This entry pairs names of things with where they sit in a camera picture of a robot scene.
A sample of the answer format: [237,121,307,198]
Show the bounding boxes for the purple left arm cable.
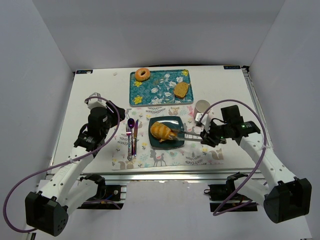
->
[2,97,120,233]

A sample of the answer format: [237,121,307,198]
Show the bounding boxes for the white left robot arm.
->
[24,100,126,237]

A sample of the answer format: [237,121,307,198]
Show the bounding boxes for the floral paper placemat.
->
[110,105,224,170]

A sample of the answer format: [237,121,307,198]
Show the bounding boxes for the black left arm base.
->
[78,174,127,210]

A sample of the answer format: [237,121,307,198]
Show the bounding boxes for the iridescent fork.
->
[125,125,133,161]

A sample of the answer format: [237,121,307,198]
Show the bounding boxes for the striped croissant roll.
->
[149,121,178,143]

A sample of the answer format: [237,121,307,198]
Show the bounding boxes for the brown bread slice on tray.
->
[173,81,189,99]

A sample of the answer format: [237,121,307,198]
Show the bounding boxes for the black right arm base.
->
[203,172,258,213]

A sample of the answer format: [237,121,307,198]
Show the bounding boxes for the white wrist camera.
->
[84,92,106,110]
[195,112,211,132]

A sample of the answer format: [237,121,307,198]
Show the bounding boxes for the teal floral tray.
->
[129,69,194,107]

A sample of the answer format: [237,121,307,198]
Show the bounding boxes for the aluminium table frame rail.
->
[241,65,274,149]

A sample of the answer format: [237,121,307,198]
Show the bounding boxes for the pink white cup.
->
[193,99,210,118]

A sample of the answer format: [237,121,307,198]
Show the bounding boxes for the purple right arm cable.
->
[199,99,269,217]

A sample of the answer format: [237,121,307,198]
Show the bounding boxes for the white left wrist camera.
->
[84,92,106,110]

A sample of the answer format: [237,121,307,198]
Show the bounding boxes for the iridescent purple spoon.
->
[127,118,135,156]

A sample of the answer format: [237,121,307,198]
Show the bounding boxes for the iridescent table knife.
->
[133,119,139,149]

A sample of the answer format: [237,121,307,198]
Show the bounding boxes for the dark teal square plate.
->
[148,116,185,150]

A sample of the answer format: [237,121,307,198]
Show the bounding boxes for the glazed bagel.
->
[134,68,151,82]

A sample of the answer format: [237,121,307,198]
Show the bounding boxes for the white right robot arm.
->
[195,105,312,224]

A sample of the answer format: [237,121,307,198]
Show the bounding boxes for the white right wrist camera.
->
[195,112,211,132]

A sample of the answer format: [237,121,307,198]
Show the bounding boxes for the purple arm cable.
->
[2,97,120,233]
[199,99,269,217]

